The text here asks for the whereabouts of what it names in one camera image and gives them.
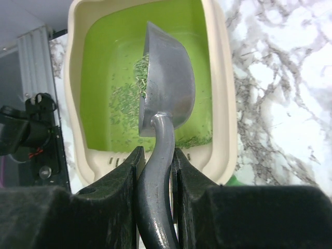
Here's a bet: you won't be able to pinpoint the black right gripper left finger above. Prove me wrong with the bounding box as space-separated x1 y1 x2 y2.
1 146 145 248

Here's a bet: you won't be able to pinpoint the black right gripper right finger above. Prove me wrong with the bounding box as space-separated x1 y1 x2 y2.
172 149 331 248

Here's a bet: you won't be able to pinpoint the green cat litter pellets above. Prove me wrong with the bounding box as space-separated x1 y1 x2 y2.
109 55 213 152

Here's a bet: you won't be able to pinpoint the silver metal scoop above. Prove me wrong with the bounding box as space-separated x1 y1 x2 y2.
135 22 196 248

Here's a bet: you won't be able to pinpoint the green cat litter bag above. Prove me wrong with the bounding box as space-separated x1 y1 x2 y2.
225 175 245 186

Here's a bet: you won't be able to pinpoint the beige green litter box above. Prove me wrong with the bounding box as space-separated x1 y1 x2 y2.
64 1 237 185

